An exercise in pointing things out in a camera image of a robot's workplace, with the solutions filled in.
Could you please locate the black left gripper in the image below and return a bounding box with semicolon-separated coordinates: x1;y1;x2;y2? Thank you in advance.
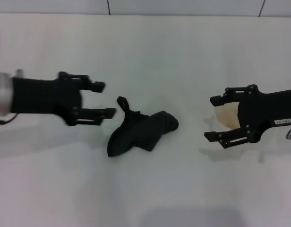
10;71;117;126

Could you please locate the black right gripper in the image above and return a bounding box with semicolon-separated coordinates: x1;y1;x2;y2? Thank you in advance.
204;83;291;150

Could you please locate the white paper cup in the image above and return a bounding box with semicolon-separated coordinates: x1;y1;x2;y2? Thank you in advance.
212;101;242;131

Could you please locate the dark blue rag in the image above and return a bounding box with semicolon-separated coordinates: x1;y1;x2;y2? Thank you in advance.
107;95;180;158

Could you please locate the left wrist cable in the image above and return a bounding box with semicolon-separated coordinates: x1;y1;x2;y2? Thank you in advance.
0;113;18;125

